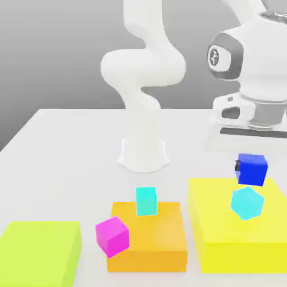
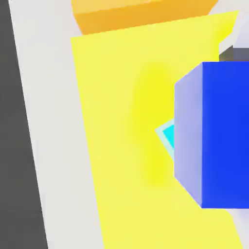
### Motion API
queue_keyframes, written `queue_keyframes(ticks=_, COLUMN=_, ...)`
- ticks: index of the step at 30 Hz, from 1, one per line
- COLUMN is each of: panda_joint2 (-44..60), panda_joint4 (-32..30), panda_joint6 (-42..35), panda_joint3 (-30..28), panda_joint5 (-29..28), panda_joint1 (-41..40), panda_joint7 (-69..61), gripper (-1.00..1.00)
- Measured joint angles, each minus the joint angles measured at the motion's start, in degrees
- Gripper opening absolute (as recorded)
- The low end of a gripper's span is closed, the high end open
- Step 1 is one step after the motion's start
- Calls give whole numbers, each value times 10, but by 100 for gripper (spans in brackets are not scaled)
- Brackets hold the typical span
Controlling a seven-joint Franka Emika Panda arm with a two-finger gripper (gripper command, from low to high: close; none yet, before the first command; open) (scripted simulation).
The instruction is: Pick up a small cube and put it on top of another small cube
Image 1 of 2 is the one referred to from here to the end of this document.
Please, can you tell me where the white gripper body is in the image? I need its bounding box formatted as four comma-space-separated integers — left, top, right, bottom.
205, 122, 287, 155

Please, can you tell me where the small blue cube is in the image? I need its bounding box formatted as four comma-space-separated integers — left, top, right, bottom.
234, 153, 269, 187

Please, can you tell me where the small cyan cube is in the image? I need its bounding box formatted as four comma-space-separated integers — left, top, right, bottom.
230, 186, 265, 221

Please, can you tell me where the small turquoise cube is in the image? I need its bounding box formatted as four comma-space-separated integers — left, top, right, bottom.
135, 187, 158, 217

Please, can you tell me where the small magenta cube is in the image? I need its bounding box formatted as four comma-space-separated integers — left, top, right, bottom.
95, 215, 130, 259

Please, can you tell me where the large yellow box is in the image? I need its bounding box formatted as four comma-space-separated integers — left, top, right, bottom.
187, 178, 287, 275

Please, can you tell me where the large orange box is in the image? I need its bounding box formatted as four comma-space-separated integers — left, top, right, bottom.
107, 201, 188, 274

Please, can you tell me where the large lime box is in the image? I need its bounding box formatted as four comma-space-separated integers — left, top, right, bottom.
0, 221, 83, 287

